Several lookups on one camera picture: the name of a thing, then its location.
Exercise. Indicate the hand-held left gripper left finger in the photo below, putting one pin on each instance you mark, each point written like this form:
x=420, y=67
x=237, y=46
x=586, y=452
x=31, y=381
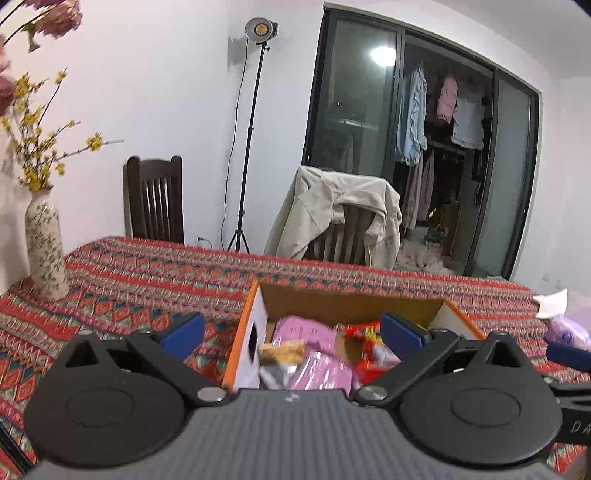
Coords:
x=184, y=330

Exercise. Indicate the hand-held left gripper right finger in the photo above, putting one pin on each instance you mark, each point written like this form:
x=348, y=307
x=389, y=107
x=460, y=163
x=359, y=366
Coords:
x=401, y=332

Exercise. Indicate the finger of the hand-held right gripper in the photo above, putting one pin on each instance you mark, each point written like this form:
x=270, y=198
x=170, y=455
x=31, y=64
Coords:
x=568, y=388
x=570, y=354

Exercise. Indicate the red snack packet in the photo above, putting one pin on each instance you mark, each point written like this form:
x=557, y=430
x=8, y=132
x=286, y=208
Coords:
x=369, y=350

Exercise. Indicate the orange cardboard box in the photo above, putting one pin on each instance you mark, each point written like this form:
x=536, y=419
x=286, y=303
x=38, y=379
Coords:
x=332, y=300

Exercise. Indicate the pink snack packet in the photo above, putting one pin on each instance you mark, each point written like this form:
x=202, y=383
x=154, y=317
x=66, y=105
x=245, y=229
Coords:
x=304, y=332
x=323, y=374

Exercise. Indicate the orange cracker packet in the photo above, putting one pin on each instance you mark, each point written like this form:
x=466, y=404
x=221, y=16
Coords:
x=281, y=353

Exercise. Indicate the purple tissue pack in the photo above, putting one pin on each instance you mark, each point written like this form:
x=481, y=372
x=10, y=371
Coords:
x=570, y=330

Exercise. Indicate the white cloth pile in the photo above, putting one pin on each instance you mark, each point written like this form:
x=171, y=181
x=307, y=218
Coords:
x=425, y=261

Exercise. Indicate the dark wooden chair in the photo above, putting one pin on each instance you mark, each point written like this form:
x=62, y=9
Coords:
x=152, y=203
x=346, y=230

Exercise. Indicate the pale hanging garment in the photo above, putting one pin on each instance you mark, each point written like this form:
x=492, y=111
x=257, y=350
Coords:
x=427, y=184
x=414, y=194

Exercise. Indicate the beige jacket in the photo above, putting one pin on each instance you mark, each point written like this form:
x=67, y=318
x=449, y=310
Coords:
x=314, y=207

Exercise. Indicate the floral ceramic vase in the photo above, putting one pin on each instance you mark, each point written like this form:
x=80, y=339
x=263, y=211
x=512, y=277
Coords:
x=46, y=258

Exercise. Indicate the light blue hanging shirt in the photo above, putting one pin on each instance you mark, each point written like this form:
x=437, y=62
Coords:
x=413, y=115

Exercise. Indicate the yellow blossom branches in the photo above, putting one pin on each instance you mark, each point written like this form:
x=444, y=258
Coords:
x=34, y=170

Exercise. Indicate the white hanging garment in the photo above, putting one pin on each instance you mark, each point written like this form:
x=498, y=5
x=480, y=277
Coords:
x=468, y=120

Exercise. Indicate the pink hanging garment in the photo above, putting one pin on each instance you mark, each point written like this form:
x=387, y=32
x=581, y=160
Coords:
x=447, y=99

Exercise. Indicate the studio light on stand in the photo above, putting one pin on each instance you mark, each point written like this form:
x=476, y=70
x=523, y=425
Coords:
x=260, y=28

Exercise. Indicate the pink artificial flowers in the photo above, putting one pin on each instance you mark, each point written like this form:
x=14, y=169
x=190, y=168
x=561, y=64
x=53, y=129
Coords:
x=60, y=18

